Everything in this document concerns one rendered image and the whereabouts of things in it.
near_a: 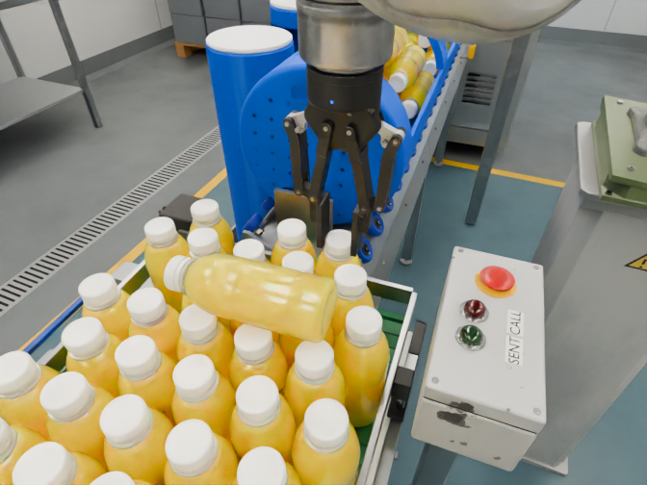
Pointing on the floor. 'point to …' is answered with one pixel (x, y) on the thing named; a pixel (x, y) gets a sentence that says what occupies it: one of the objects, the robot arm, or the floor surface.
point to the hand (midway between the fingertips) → (340, 225)
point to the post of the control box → (433, 466)
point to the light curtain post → (497, 124)
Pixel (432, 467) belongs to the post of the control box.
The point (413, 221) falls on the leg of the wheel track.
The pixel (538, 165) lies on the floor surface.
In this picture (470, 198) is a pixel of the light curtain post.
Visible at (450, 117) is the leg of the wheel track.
